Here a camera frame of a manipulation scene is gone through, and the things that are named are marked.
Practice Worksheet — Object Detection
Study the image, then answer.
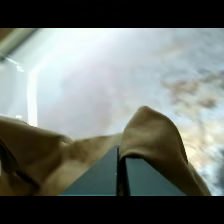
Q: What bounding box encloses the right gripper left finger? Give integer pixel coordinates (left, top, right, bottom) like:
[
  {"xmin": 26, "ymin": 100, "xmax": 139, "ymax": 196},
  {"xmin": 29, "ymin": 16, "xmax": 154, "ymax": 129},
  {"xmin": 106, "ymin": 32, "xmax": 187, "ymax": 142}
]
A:
[{"xmin": 60, "ymin": 145, "xmax": 120, "ymax": 197}]

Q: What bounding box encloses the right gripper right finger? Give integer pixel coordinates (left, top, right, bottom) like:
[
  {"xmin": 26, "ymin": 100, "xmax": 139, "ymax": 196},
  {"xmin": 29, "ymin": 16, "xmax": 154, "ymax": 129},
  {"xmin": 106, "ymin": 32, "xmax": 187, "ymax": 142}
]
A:
[{"xmin": 124, "ymin": 156, "xmax": 186, "ymax": 197}]

